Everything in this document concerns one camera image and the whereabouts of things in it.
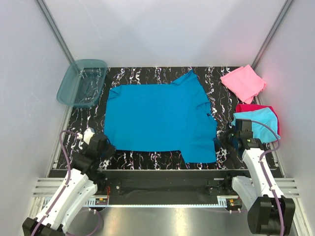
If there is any left corner frame post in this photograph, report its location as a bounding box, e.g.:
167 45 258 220
35 0 74 64

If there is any slotted cable duct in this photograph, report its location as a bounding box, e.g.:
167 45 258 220
83 196 242 208

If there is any corner frame post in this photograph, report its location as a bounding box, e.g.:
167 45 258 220
35 0 74 64
251 0 295 70

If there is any right corner frame post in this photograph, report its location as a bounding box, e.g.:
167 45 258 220
251 0 295 70

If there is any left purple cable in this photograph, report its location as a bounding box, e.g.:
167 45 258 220
29 130 103 236

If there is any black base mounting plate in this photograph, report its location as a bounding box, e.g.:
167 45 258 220
104 170 250 203

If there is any magenta folded t-shirt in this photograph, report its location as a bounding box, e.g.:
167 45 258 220
235 104 281 135

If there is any teal plastic bin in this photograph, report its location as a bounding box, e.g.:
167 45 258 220
57 59 108 108

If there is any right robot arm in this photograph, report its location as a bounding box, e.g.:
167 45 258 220
216 119 295 236

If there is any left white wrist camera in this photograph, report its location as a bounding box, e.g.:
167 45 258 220
77 127 95 144

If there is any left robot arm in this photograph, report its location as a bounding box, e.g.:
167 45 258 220
22 128 115 236

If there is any light blue folded t-shirt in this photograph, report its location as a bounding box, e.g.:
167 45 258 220
231 108 281 144

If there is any pink folded t-shirt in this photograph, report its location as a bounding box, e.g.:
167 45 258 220
220 65 266 104

